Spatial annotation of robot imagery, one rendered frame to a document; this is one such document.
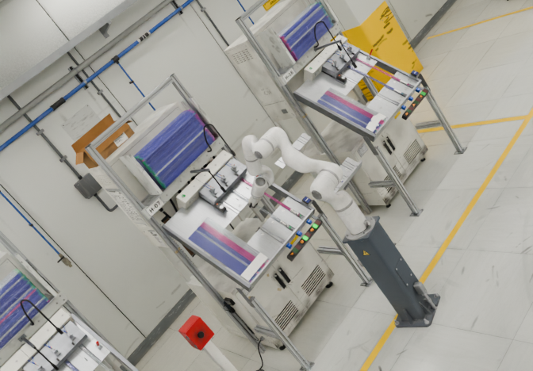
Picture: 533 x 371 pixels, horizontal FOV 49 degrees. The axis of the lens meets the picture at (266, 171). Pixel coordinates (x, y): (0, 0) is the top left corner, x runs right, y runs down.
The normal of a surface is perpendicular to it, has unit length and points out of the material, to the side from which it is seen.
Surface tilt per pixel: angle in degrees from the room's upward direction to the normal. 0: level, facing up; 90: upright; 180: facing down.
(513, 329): 0
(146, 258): 90
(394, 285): 90
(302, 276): 90
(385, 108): 45
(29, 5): 90
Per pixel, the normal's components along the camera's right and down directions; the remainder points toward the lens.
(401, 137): 0.57, -0.05
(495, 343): -0.56, -0.76
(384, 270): -0.45, 0.62
